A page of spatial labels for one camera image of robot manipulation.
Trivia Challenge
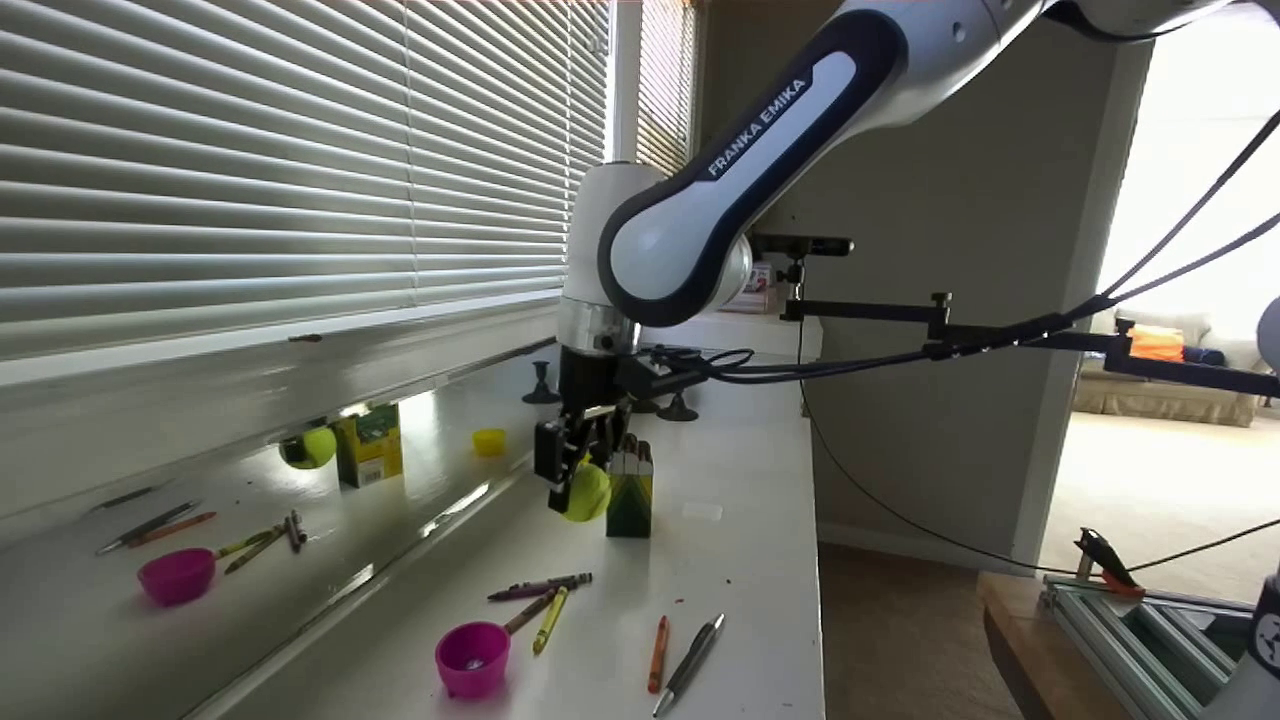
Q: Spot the orange crayon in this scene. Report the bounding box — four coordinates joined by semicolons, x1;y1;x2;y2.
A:
644;614;674;700

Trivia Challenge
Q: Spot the grey black pen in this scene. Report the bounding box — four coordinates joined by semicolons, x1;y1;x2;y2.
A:
649;614;733;720

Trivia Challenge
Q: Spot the dark crayon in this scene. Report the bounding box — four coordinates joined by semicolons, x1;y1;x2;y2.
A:
483;572;594;604

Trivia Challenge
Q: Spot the wooden side table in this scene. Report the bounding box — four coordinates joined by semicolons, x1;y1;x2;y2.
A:
977;572;1110;720

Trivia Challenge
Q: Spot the brown crayon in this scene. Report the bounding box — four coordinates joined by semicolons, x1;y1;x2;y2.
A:
501;593;563;641

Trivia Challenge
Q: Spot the narrow window blind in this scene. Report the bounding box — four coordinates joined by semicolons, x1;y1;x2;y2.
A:
630;0;701;180

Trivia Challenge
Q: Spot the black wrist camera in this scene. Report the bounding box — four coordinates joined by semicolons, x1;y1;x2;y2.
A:
618;342;702;409

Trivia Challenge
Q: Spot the magenta plastic cup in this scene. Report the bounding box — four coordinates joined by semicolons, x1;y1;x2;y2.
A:
431;621;517;703

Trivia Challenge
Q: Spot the wide white window blind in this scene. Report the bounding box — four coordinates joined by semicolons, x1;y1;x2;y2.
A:
0;0;618;393

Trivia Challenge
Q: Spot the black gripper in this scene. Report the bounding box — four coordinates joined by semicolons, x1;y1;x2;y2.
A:
530;343;635;522

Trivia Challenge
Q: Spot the beige sofa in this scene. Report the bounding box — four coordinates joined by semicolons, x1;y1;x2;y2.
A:
1072;312;1259;432

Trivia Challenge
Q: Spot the black stereo camera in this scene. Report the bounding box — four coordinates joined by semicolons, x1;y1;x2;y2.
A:
742;234;860;290

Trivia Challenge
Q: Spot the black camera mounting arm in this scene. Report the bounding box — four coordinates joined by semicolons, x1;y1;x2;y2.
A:
777;290;1280;401

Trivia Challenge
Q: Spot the yellow-green tennis ball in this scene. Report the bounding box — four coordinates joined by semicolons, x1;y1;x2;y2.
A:
557;456;617;527

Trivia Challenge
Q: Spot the yellow crayon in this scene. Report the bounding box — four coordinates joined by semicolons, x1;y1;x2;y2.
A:
528;584;576;661

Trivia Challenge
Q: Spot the thin black cable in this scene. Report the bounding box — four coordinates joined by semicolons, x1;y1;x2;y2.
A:
805;398;1280;580

